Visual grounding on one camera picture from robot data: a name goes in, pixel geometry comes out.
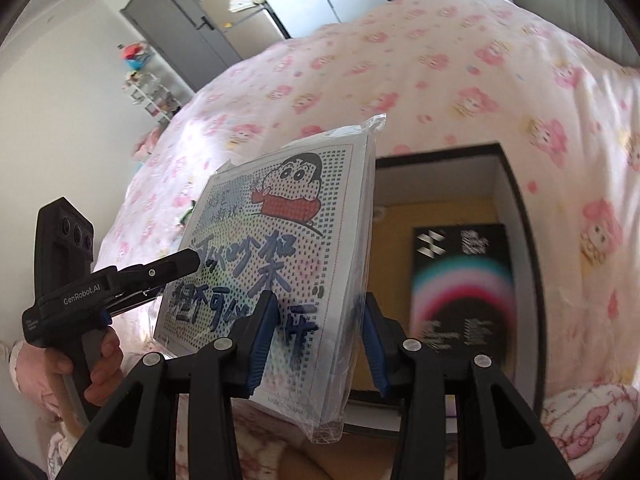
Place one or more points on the grey door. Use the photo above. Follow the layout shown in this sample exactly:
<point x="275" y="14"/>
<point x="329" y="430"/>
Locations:
<point x="170" y="15"/>

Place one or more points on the person's left hand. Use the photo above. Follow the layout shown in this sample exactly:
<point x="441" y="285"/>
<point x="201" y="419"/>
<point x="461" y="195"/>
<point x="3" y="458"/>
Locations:
<point x="110" y="360"/>

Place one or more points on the pink printed blanket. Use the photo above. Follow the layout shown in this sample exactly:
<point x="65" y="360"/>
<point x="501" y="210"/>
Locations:
<point x="425" y="75"/>

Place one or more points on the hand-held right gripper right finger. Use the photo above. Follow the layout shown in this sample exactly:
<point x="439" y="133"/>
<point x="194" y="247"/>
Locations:
<point x="372" y="350"/>

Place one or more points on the pink plush toy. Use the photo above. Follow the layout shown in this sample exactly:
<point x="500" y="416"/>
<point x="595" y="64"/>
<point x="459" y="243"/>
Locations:
<point x="147" y="144"/>

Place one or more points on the cartoon bead board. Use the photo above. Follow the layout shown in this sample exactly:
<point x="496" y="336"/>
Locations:
<point x="280" y="220"/>

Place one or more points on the red and blue toy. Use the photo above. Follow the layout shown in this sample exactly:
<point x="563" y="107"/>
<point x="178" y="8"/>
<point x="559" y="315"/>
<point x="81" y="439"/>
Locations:
<point x="134" y="55"/>

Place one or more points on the black booklet with rainbow print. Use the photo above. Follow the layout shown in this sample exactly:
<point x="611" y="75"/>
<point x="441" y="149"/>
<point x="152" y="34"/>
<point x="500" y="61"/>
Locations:
<point x="460" y="280"/>

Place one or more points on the white shelf rack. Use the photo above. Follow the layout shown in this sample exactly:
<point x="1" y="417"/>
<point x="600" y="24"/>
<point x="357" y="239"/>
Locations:
<point x="152" y="95"/>

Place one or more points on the person's pink pajamas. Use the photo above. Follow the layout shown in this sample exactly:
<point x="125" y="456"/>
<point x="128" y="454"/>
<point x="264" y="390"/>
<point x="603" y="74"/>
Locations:
<point x="590" y="425"/>

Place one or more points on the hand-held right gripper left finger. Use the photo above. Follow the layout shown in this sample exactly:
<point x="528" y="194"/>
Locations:
<point x="262" y="345"/>

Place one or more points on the black storage box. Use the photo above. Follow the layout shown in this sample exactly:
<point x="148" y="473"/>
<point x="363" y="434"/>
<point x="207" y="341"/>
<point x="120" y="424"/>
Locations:
<point x="525" y="240"/>

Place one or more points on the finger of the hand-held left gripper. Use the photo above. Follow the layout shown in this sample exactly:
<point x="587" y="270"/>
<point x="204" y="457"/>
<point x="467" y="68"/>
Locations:
<point x="170" y="265"/>
<point x="135" y="301"/>

